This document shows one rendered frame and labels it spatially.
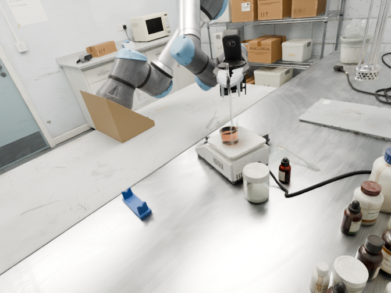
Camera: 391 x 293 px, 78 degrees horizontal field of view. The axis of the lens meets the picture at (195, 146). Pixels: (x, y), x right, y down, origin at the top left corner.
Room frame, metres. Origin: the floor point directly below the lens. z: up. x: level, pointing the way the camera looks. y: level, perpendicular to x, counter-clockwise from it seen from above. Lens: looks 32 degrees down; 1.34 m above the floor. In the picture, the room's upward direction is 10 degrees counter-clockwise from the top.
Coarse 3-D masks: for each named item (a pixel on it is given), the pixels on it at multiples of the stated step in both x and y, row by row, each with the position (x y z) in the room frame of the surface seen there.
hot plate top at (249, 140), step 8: (240, 128) 0.61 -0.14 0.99; (216, 136) 0.60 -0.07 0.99; (240, 136) 0.57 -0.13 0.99; (248, 136) 0.57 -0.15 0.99; (256, 136) 0.56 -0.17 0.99; (216, 144) 0.55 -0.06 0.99; (240, 144) 0.53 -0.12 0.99; (248, 144) 0.53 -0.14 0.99; (256, 144) 0.52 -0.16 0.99; (224, 152) 0.51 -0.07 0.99; (232, 152) 0.50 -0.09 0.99; (240, 152) 0.50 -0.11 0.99
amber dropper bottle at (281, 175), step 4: (284, 160) 0.46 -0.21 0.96; (288, 160) 0.46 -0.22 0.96; (280, 164) 0.47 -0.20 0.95; (284, 164) 0.46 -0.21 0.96; (288, 164) 0.46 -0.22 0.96; (280, 168) 0.46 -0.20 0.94; (284, 168) 0.46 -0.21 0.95; (288, 168) 0.45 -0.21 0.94; (280, 172) 0.46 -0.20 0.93; (284, 172) 0.45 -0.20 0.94; (288, 172) 0.45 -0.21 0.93; (280, 176) 0.46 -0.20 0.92; (284, 176) 0.45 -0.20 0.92; (288, 176) 0.45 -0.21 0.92; (280, 180) 0.46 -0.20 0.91; (284, 180) 0.45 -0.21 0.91; (288, 180) 0.45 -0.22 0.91
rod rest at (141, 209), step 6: (126, 192) 0.50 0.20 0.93; (132, 192) 0.50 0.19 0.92; (126, 198) 0.49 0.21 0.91; (132, 198) 0.49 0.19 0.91; (138, 198) 0.48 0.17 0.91; (126, 204) 0.47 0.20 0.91; (132, 204) 0.47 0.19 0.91; (138, 204) 0.46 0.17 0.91; (144, 204) 0.44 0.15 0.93; (132, 210) 0.45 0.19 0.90; (138, 210) 0.43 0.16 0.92; (144, 210) 0.43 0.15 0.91; (150, 210) 0.43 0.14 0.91; (138, 216) 0.42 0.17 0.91; (144, 216) 0.42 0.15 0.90
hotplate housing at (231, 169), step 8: (208, 144) 0.59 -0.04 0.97; (264, 144) 0.54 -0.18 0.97; (200, 152) 0.62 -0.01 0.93; (208, 152) 0.57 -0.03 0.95; (216, 152) 0.54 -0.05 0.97; (248, 152) 0.51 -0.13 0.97; (256, 152) 0.51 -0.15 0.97; (264, 152) 0.52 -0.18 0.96; (208, 160) 0.58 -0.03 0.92; (216, 160) 0.54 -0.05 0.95; (224, 160) 0.51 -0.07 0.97; (232, 160) 0.49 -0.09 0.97; (240, 160) 0.49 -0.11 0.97; (248, 160) 0.50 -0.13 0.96; (256, 160) 0.51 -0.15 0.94; (264, 160) 0.52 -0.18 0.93; (216, 168) 0.54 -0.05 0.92; (224, 168) 0.51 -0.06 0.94; (232, 168) 0.48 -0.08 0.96; (240, 168) 0.49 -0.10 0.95; (224, 176) 0.52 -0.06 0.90; (232, 176) 0.48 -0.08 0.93; (240, 176) 0.49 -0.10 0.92
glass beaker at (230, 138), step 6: (222, 120) 0.57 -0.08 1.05; (228, 120) 0.58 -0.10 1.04; (234, 120) 0.53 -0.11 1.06; (222, 126) 0.53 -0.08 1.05; (228, 126) 0.53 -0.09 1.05; (234, 126) 0.53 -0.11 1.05; (222, 132) 0.54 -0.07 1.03; (228, 132) 0.53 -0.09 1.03; (234, 132) 0.53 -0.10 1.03; (222, 138) 0.54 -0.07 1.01; (228, 138) 0.53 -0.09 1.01; (234, 138) 0.53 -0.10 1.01; (222, 144) 0.54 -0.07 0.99; (228, 144) 0.53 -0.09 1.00; (234, 144) 0.53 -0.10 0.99
